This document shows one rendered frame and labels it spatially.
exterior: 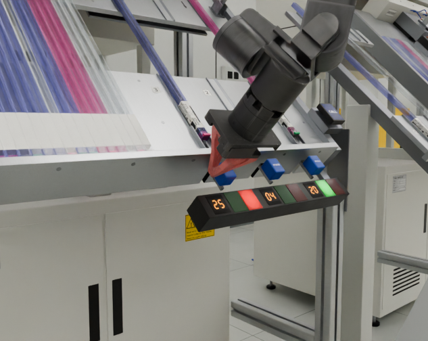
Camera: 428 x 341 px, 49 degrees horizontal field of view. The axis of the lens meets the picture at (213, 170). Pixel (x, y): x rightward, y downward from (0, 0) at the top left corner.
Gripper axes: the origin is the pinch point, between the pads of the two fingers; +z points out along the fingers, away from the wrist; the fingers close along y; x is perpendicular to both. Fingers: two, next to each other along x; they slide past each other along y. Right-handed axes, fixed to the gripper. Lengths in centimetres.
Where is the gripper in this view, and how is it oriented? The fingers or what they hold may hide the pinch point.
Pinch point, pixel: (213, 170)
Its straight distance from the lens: 68.9
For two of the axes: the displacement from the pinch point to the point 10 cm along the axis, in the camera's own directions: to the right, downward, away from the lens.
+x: 4.5, 7.6, -4.7
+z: -4.9, 6.5, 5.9
